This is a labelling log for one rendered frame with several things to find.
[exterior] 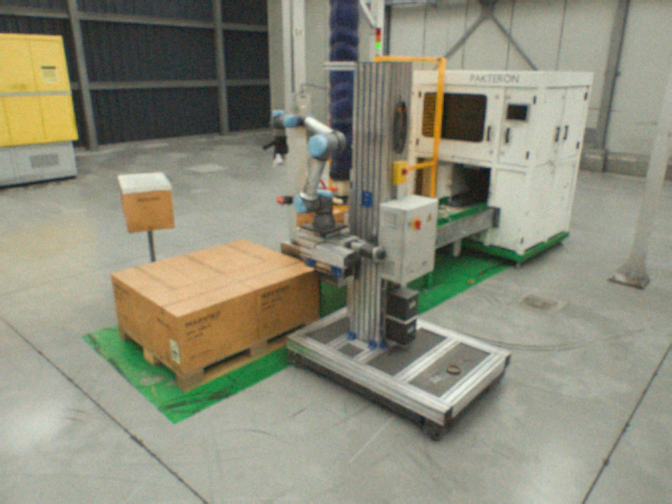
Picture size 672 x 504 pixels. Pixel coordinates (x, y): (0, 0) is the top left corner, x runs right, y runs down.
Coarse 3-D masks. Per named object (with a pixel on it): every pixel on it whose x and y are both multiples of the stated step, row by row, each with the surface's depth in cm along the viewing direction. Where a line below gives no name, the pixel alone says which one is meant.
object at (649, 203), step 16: (656, 144) 469; (656, 160) 472; (656, 176) 475; (656, 192) 478; (640, 208) 491; (656, 208) 489; (640, 224) 494; (640, 240) 497; (640, 256) 501; (640, 272) 505
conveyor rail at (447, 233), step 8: (472, 216) 519; (480, 216) 530; (488, 216) 542; (448, 224) 492; (456, 224) 499; (464, 224) 511; (472, 224) 522; (480, 224) 534; (488, 224) 546; (440, 232) 483; (448, 232) 493; (456, 232) 503; (472, 232) 525; (440, 240) 486; (448, 240) 496; (456, 240) 506; (344, 280) 401
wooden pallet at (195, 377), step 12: (120, 324) 394; (300, 324) 399; (120, 336) 401; (132, 336) 382; (144, 348) 370; (240, 348) 361; (252, 348) 369; (264, 348) 378; (276, 348) 386; (156, 360) 365; (216, 360) 349; (240, 360) 369; (252, 360) 372; (180, 372) 334; (192, 372) 337; (204, 372) 355; (216, 372) 355; (180, 384) 339; (192, 384) 339
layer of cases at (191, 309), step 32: (192, 256) 420; (224, 256) 421; (256, 256) 421; (288, 256) 421; (128, 288) 365; (160, 288) 359; (192, 288) 360; (224, 288) 360; (256, 288) 360; (288, 288) 380; (128, 320) 381; (160, 320) 338; (192, 320) 327; (224, 320) 345; (256, 320) 366; (288, 320) 389; (160, 352) 351; (192, 352) 333; (224, 352) 352
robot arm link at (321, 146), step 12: (312, 144) 291; (324, 144) 287; (336, 144) 292; (312, 156) 294; (324, 156) 292; (312, 168) 300; (312, 180) 304; (300, 192) 313; (312, 192) 310; (300, 204) 312; (312, 204) 315
